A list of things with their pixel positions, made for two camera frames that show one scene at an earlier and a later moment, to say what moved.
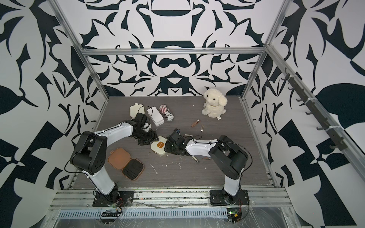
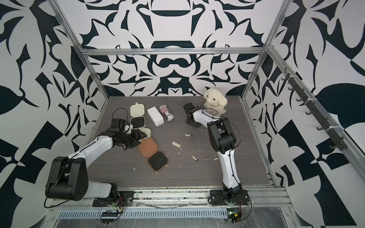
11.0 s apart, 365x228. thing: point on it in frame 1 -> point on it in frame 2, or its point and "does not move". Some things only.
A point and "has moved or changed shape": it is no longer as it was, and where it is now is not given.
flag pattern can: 166,112 does not move
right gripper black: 166,148 -> 195,125
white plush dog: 215,102 does not move
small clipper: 195,159 does not move
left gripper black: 153,137 -> 138,136
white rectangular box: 156,116 does not move
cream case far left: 134,109 does not move
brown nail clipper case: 120,159 -> 158,160
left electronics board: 107,217 does not move
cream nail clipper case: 158,147 has moved or changed shape
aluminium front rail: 148,199 does not move
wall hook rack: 335,132 does not move
